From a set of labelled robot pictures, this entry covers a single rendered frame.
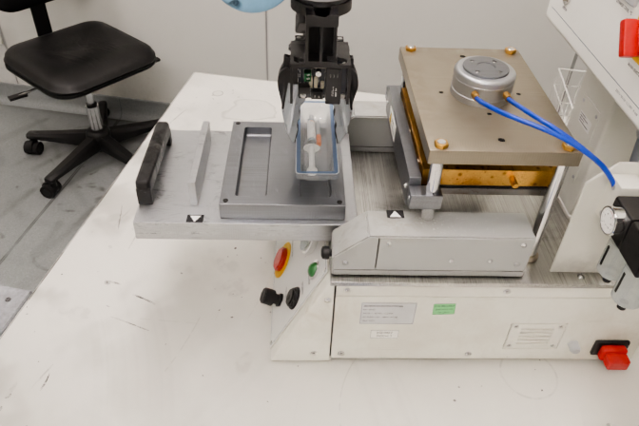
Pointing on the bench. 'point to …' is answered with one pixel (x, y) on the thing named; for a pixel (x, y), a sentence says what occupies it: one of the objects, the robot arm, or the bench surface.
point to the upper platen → (462, 174)
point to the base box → (460, 324)
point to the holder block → (274, 179)
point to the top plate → (486, 109)
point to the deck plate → (383, 174)
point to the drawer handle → (162, 136)
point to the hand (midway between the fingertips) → (316, 131)
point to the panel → (292, 277)
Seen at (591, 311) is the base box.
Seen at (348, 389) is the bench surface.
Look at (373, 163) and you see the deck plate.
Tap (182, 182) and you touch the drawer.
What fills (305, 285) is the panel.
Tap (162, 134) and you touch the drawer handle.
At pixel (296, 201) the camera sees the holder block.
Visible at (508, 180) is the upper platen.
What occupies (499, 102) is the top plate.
